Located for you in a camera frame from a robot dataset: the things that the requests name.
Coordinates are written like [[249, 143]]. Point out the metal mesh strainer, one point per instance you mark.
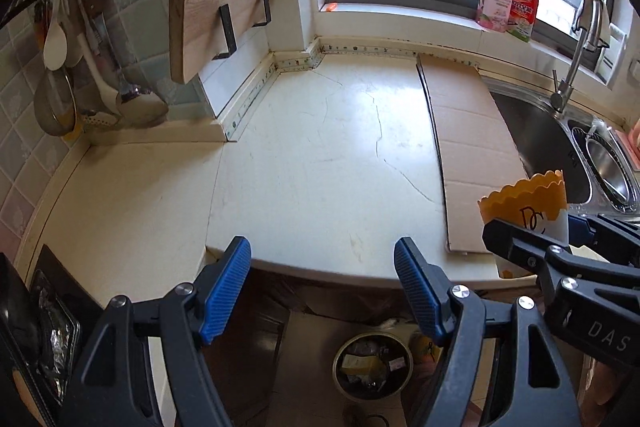
[[52, 104]]

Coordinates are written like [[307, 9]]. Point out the small orange item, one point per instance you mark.
[[330, 8]]

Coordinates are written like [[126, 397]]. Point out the black gas stove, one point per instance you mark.
[[50, 327]]

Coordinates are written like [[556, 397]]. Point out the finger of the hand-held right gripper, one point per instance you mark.
[[580, 229], [515, 242]]

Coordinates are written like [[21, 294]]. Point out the steel bowl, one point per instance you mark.
[[607, 167]]

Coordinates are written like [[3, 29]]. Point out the steel faucet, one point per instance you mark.
[[575, 57]]

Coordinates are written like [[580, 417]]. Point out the white rice paddle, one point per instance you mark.
[[55, 47]]

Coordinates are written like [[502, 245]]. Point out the stainless steel sink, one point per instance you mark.
[[540, 142]]

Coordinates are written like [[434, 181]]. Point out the round trash bin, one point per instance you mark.
[[372, 387]]

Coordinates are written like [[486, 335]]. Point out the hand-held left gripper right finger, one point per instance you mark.
[[415, 282]]

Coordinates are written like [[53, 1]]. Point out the orange paper cup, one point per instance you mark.
[[530, 207]]

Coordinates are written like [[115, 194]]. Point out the person's right hand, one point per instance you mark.
[[605, 392]]

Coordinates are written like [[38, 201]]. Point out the flat cardboard sheet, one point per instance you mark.
[[475, 132]]

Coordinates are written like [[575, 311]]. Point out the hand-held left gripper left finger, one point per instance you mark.
[[225, 287]]

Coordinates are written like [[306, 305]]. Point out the pink holder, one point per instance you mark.
[[635, 137]]

